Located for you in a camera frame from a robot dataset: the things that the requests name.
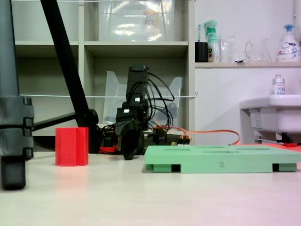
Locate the thin white string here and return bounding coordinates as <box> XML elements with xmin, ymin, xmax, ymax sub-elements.
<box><xmin>20</xmin><ymin>91</ymin><xmax>198</xmax><ymax>98</ymax></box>

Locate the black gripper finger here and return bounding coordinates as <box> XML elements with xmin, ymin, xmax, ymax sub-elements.
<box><xmin>131</xmin><ymin>121</ymin><xmax>145</xmax><ymax>161</ymax></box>
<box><xmin>121</xmin><ymin>121</ymin><xmax>134</xmax><ymax>161</ymax></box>

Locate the small clear sanitizer bottle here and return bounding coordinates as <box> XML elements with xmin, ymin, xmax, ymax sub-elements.
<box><xmin>272</xmin><ymin>74</ymin><xmax>286</xmax><ymax>96</ymax></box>

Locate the clear glass beaker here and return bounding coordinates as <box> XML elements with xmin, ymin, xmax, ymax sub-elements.
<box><xmin>220</xmin><ymin>35</ymin><xmax>236</xmax><ymax>63</ymax></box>

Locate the white foam soap bottle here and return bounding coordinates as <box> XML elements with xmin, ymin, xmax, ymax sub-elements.
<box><xmin>277</xmin><ymin>24</ymin><xmax>301</xmax><ymax>63</ymax></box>

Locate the white sink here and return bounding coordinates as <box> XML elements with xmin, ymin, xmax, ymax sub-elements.
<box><xmin>239</xmin><ymin>94</ymin><xmax>301</xmax><ymax>139</ymax></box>

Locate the clear glass pitcher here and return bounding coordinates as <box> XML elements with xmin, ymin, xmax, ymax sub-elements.
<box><xmin>245</xmin><ymin>37</ymin><xmax>272</xmax><ymax>63</ymax></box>

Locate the flat orange block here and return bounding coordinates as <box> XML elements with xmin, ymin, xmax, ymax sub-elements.
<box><xmin>242</xmin><ymin>143</ymin><xmax>301</xmax><ymax>153</ymax></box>

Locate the green spray bottle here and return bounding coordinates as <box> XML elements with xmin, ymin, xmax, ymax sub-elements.
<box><xmin>204</xmin><ymin>20</ymin><xmax>221</xmax><ymax>63</ymax></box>

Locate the flat green shape board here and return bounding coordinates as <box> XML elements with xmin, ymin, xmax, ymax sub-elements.
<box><xmin>143</xmin><ymin>145</ymin><xmax>301</xmax><ymax>174</ymax></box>

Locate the black cup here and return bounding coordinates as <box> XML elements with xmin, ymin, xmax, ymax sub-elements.
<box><xmin>195</xmin><ymin>41</ymin><xmax>209</xmax><ymax>63</ymax></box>

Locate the small red black clip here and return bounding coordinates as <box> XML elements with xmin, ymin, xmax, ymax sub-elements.
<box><xmin>281</xmin><ymin>133</ymin><xmax>297</xmax><ymax>148</ymax></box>

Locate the red cross columnar block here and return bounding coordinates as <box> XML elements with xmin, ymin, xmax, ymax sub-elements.
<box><xmin>55</xmin><ymin>127</ymin><xmax>89</xmax><ymax>167</ymax></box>

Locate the beige shelf unit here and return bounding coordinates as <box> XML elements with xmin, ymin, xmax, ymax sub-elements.
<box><xmin>10</xmin><ymin>0</ymin><xmax>196</xmax><ymax>142</ymax></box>

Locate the clear plastic file tray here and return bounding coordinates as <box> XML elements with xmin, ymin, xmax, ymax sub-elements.
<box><xmin>103</xmin><ymin>71</ymin><xmax>183</xmax><ymax>128</ymax></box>

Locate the thin black arm wire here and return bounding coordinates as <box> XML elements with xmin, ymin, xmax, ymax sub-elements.
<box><xmin>130</xmin><ymin>72</ymin><xmax>176</xmax><ymax>129</ymax></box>

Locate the dark grey tripod leg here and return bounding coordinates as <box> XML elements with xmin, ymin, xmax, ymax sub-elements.
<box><xmin>0</xmin><ymin>0</ymin><xmax>35</xmax><ymax>191</ymax></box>

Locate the clear plastic storage box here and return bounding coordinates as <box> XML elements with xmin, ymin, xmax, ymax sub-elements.
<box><xmin>98</xmin><ymin>0</ymin><xmax>176</xmax><ymax>42</ymax></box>

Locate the orange cable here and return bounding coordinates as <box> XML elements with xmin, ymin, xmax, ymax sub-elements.
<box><xmin>150</xmin><ymin>126</ymin><xmax>240</xmax><ymax>146</ymax></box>

